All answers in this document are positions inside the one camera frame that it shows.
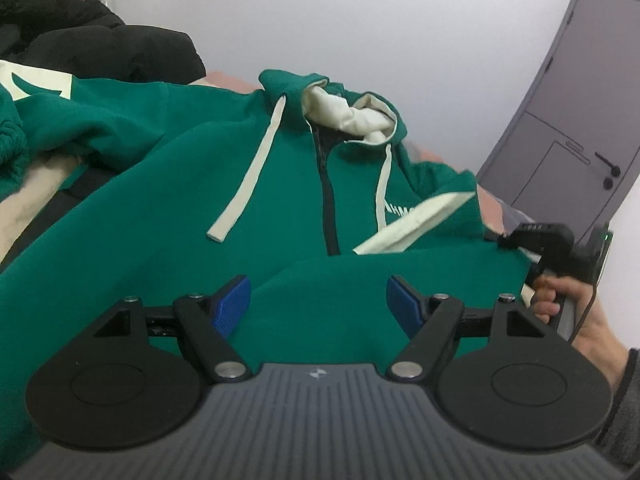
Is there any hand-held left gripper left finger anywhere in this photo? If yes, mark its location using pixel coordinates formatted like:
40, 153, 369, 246
92, 275, 253, 382

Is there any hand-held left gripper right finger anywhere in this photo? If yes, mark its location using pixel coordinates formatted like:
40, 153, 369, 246
385, 273, 549, 382

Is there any green hoodie with cream lining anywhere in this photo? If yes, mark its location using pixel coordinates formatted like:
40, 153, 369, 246
0, 60, 538, 458

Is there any person's right forearm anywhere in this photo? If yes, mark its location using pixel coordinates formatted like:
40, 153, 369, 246
594, 346, 640, 467

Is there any person's right hand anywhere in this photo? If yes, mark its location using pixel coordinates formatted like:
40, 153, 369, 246
530, 274, 629, 382

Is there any grey door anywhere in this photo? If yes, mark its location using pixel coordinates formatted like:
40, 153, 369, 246
475, 0, 640, 246

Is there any black jacket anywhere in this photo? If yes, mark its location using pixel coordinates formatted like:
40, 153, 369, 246
0, 0, 207, 86

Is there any black cable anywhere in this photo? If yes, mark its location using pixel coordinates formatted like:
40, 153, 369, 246
569, 280, 601, 343

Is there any black door handle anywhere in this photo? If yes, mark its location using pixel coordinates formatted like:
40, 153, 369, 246
593, 151, 622, 191

